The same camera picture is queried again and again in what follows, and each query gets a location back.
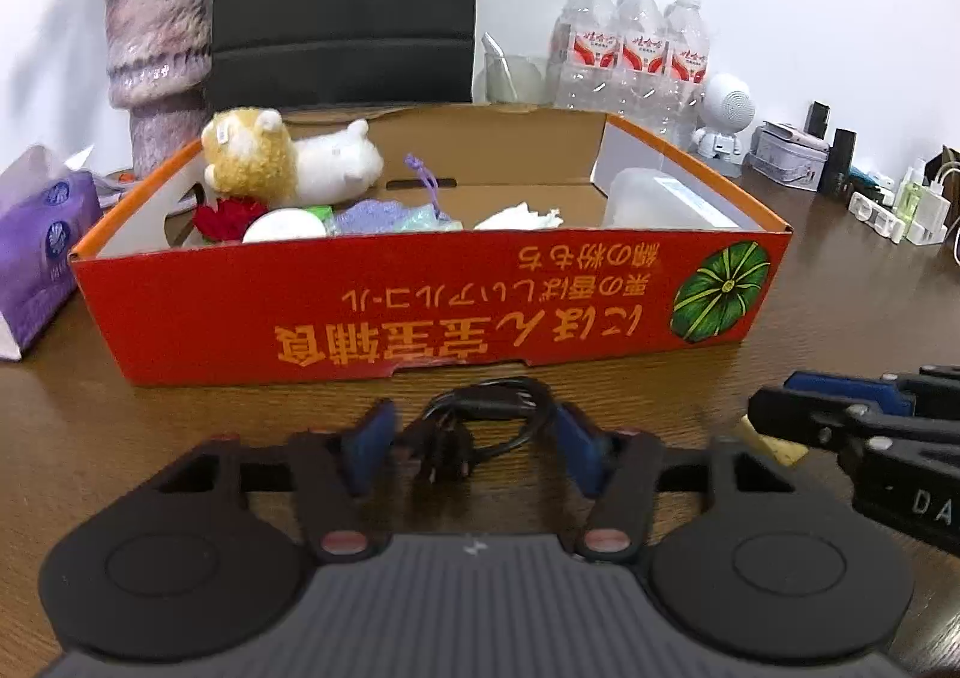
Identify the black cable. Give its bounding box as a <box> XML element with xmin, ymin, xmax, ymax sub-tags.
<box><xmin>397</xmin><ymin>376</ymin><xmax>560</xmax><ymax>500</ymax></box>

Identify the purple knitted cloth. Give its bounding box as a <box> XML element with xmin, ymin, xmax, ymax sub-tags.
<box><xmin>334</xmin><ymin>155</ymin><xmax>441</xmax><ymax>236</ymax></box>

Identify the iridescent plastic bag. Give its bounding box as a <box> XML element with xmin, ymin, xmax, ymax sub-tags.
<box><xmin>394</xmin><ymin>205</ymin><xmax>464</xmax><ymax>233</ymax></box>

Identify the white round cap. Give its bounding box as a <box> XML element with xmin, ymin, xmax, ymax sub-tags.
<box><xmin>242</xmin><ymin>208</ymin><xmax>327</xmax><ymax>244</ymax></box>

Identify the white tissue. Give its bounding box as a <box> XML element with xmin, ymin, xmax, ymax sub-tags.
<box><xmin>475</xmin><ymin>202</ymin><xmax>563</xmax><ymax>231</ymax></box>

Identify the clear plastic swab box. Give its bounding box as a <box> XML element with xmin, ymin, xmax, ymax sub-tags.
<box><xmin>602</xmin><ymin>168</ymin><xmax>739</xmax><ymax>231</ymax></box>

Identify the red rose flower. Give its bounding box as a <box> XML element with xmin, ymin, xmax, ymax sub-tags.
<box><xmin>192</xmin><ymin>197</ymin><xmax>268</xmax><ymax>244</ymax></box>

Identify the plush alpaca toy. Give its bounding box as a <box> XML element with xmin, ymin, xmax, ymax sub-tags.
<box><xmin>200</xmin><ymin>107</ymin><xmax>384</xmax><ymax>208</ymax></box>

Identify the white contact lens case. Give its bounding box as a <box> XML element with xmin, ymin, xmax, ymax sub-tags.
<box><xmin>848</xmin><ymin>192</ymin><xmax>907</xmax><ymax>244</ymax></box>

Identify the green spray bottle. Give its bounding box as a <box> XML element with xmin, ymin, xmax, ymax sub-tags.
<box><xmin>893</xmin><ymin>160</ymin><xmax>926</xmax><ymax>226</ymax></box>

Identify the red cardboard box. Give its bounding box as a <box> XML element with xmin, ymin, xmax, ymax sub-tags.
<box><xmin>71</xmin><ymin>106</ymin><xmax>791</xmax><ymax>385</ymax></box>

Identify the tall black tube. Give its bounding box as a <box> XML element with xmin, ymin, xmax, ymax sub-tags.
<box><xmin>817</xmin><ymin>129</ymin><xmax>856</xmax><ymax>199</ymax></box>

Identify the small tin box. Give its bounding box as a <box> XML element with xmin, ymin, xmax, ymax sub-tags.
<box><xmin>747</xmin><ymin>121</ymin><xmax>830</xmax><ymax>192</ymax></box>

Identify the white astronaut figure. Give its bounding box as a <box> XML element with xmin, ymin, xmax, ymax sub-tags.
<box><xmin>692</xmin><ymin>72</ymin><xmax>755</xmax><ymax>178</ymax></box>

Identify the middle water bottle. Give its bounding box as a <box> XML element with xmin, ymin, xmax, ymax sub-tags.
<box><xmin>612</xmin><ymin>0</ymin><xmax>667</xmax><ymax>130</ymax></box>

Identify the water bottle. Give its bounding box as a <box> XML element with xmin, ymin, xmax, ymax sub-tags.
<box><xmin>612</xmin><ymin>0</ymin><xmax>667</xmax><ymax>130</ymax></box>
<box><xmin>664</xmin><ymin>0</ymin><xmax>711</xmax><ymax>148</ymax></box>
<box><xmin>547</xmin><ymin>0</ymin><xmax>619</xmax><ymax>111</ymax></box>

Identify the glass cup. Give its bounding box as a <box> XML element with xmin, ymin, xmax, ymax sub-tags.
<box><xmin>506</xmin><ymin>54</ymin><xmax>550</xmax><ymax>106</ymax></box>

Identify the left water bottle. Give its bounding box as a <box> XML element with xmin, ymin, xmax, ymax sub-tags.
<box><xmin>547</xmin><ymin>0</ymin><xmax>619</xmax><ymax>111</ymax></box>

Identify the purple tissue pack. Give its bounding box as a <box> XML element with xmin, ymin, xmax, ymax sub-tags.
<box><xmin>0</xmin><ymin>145</ymin><xmax>103</xmax><ymax>361</ymax></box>

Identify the spoon in glass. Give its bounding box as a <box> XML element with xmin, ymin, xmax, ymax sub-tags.
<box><xmin>482</xmin><ymin>31</ymin><xmax>519</xmax><ymax>104</ymax></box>

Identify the right water bottle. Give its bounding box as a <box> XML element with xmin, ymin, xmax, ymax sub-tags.
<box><xmin>664</xmin><ymin>0</ymin><xmax>711</xmax><ymax>148</ymax></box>

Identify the black paper bag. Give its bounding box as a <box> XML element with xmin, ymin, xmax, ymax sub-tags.
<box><xmin>205</xmin><ymin>0</ymin><xmax>477</xmax><ymax>111</ymax></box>

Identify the purple ceramic vase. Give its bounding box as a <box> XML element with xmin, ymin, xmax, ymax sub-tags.
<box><xmin>106</xmin><ymin>0</ymin><xmax>213</xmax><ymax>178</ymax></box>

